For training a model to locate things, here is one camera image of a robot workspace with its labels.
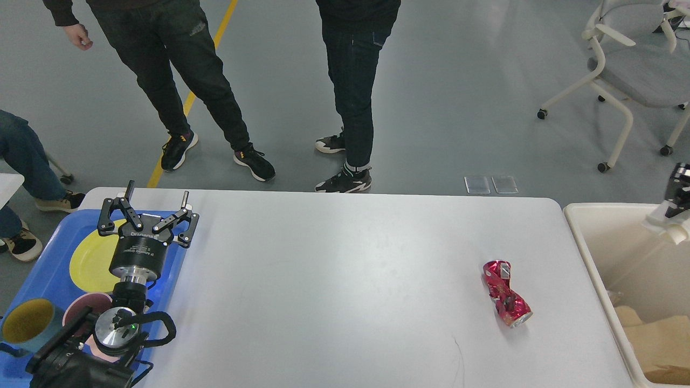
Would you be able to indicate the person in dark jeans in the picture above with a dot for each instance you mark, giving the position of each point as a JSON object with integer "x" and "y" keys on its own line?
{"x": 354, "y": 33}

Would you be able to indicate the white table edge left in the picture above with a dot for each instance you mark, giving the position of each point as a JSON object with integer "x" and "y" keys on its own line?
{"x": 9, "y": 185}

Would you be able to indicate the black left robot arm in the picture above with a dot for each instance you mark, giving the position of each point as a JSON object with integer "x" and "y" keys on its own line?
{"x": 102, "y": 349}

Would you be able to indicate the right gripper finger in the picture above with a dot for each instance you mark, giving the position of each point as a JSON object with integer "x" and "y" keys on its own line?
{"x": 677, "y": 191}

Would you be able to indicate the white paper cup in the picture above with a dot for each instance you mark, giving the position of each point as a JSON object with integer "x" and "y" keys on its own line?
{"x": 669, "y": 221}

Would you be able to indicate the seated person in jeans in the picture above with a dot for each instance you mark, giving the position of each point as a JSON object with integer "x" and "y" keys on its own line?
{"x": 23, "y": 151}

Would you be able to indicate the blue plastic tray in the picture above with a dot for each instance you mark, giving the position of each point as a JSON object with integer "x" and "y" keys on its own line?
{"x": 51, "y": 278}

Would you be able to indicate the teal mug yellow inside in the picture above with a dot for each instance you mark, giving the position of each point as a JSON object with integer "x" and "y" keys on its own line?
{"x": 29, "y": 326}

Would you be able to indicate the grey office chair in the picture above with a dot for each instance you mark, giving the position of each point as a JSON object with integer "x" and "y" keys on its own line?
{"x": 634, "y": 53}

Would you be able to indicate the white plastic bin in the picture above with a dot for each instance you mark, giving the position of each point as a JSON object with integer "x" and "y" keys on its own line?
{"x": 622, "y": 255}

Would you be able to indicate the white chair leg left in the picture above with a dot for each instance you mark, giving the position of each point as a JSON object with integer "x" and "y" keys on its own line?
{"x": 65, "y": 176}

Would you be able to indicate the yellow plastic plate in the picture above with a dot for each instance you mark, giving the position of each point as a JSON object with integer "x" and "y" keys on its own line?
{"x": 90, "y": 263}

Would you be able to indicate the crushed red can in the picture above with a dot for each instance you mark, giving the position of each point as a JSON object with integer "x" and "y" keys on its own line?
{"x": 511, "y": 307}

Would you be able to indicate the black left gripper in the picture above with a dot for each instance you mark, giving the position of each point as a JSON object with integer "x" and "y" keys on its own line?
{"x": 138, "y": 250}

